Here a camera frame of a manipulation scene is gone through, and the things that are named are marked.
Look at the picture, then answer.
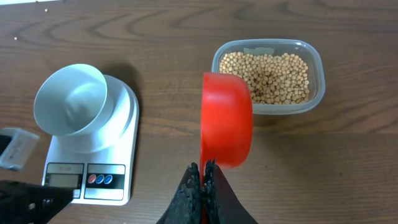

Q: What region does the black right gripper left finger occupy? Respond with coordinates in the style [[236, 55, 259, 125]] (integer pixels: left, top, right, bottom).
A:
[[157, 162, 202, 224]]

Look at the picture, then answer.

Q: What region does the red measuring scoop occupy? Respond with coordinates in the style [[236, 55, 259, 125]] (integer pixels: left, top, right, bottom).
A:
[[200, 72, 253, 187]]

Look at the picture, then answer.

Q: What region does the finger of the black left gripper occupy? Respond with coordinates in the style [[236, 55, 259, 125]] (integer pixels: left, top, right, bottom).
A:
[[1, 197, 73, 224], [1, 180, 73, 202]]

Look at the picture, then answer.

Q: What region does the white round bowl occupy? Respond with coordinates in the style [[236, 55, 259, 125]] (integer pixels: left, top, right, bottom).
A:
[[34, 63, 114, 136]]

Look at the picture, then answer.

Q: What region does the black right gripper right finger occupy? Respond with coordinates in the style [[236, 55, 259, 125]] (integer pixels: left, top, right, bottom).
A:
[[203, 159, 257, 224]]

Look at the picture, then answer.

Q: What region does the white digital kitchen scale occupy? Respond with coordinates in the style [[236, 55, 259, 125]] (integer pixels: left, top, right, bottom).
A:
[[42, 75, 139, 206]]

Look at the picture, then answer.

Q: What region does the clear plastic container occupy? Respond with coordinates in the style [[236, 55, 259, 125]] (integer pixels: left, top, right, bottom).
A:
[[211, 39, 326, 115]]

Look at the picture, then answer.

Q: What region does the pile of soybeans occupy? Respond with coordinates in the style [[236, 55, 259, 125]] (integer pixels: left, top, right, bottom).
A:
[[219, 52, 310, 105]]

